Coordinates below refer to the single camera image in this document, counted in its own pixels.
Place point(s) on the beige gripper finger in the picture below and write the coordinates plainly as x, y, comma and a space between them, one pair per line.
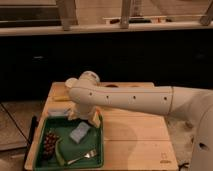
96, 120
72, 115

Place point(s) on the blue grey sponge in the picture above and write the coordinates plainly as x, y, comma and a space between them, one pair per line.
79, 132

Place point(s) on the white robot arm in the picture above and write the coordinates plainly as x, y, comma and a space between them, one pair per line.
192, 104

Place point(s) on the green plastic tray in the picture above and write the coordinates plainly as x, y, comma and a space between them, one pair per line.
68, 148

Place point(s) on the clear plastic bag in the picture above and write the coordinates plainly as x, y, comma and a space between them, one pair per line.
59, 112

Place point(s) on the yellow banana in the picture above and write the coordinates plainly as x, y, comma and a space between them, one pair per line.
61, 98

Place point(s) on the red grape bunch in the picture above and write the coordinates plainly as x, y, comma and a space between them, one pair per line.
49, 144

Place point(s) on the white cup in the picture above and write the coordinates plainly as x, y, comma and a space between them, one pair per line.
70, 82

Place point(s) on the metal fork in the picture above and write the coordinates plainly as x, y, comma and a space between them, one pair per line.
88, 155

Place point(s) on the dark brown bowl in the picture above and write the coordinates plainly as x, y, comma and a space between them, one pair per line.
112, 86

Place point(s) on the green cucumber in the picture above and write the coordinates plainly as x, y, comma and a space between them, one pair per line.
58, 154

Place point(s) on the wooden window frame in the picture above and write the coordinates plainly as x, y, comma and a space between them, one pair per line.
48, 17

